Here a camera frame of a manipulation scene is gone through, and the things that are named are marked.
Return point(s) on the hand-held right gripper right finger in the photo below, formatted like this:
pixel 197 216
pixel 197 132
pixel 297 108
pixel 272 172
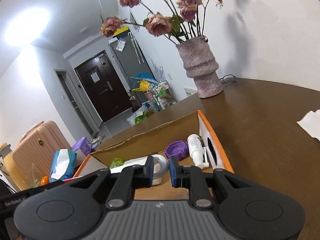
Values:
pixel 173 173

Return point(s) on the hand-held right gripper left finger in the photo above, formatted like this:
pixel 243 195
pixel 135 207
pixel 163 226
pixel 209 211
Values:
pixel 150 173

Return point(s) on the white round case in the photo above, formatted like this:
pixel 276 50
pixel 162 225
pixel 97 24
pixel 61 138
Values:
pixel 160 166

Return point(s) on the purple ridged lid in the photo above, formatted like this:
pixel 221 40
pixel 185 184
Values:
pixel 176 150

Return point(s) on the white spray bottle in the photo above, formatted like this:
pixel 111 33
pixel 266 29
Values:
pixel 196 147

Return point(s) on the green spray bottle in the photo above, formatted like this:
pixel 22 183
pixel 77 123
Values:
pixel 116 162

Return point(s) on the orange cardboard box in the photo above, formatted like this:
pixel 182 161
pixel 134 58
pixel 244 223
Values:
pixel 155 135

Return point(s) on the clear glass cup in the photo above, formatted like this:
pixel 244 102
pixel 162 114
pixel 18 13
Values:
pixel 37 177

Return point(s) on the orange fruit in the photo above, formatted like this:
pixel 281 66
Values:
pixel 45 180

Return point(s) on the pink ribbed suitcase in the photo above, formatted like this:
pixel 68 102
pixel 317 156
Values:
pixel 37 150

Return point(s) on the green plastic bag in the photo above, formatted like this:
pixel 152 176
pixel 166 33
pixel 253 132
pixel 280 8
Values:
pixel 140 117

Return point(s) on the blue tissue pack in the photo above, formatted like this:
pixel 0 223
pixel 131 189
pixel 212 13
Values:
pixel 62 165

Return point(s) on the storage cart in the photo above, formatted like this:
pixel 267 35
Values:
pixel 162 95

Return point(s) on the yellow watering can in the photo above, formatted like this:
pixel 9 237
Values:
pixel 142 86

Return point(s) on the dark brown entrance door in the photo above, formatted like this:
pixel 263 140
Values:
pixel 102 87

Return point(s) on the pale purple plastic fronds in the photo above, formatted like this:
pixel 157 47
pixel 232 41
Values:
pixel 158 70

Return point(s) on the side doorway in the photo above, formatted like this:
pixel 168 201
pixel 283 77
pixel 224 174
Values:
pixel 72 100

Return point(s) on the eyeglasses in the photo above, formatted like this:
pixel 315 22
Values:
pixel 228 79

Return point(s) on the paper note on door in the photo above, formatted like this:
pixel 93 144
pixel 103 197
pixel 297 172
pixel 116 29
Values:
pixel 95 77

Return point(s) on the pink textured vase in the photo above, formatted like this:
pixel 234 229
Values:
pixel 200 65

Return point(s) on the grey refrigerator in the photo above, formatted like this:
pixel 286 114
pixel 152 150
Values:
pixel 130 62

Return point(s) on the paper note on refrigerator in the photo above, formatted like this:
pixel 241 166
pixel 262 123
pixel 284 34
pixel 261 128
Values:
pixel 120 45

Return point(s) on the yellow box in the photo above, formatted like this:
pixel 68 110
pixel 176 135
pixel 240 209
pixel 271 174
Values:
pixel 120 32

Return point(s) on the crumpled white tissue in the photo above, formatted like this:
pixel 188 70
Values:
pixel 311 123

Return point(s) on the dried pink roses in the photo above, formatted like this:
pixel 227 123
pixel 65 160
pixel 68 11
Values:
pixel 157 23

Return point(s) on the bright ceiling light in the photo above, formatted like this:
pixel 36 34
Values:
pixel 25 27

